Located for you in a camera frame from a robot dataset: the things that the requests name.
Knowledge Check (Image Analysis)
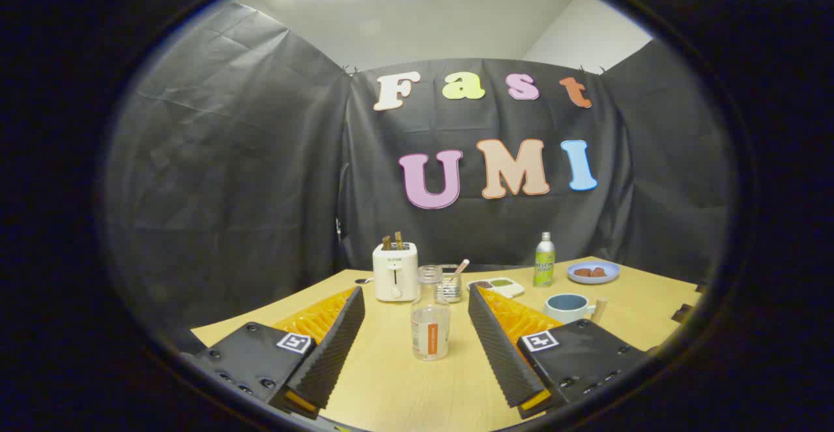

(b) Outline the wooden table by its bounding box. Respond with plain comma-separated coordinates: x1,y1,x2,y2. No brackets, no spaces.
189,256,708,432

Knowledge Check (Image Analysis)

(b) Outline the blue plate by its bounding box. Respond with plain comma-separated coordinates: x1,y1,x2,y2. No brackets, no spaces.
566,261,622,285

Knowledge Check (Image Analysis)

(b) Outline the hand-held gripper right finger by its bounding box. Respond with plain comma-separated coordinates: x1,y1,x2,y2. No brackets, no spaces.
468,285,653,420

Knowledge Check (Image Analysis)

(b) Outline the grey-blue cup wooden handle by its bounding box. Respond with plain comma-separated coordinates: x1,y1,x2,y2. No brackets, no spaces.
545,293,609,326

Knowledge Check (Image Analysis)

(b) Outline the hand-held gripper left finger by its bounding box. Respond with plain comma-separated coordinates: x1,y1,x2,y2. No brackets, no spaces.
194,286,366,420

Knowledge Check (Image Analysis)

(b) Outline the white sauce tray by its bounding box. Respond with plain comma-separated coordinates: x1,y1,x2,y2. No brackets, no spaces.
467,277,525,299

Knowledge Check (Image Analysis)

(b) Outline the green metal drink bottle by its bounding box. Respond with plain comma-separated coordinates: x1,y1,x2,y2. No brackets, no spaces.
533,232,556,288

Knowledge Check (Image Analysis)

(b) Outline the white toaster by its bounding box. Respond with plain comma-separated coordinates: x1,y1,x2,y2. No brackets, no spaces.
372,242,419,302

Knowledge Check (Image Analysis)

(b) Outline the clear glass bottle orange label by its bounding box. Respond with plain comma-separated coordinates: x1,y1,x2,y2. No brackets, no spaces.
410,265,452,362

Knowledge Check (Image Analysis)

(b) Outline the clear glass jar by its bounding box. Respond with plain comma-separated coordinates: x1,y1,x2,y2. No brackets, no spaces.
439,264,463,303

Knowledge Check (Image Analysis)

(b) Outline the black backdrop cloth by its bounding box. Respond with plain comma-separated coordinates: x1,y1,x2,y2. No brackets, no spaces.
103,2,738,354

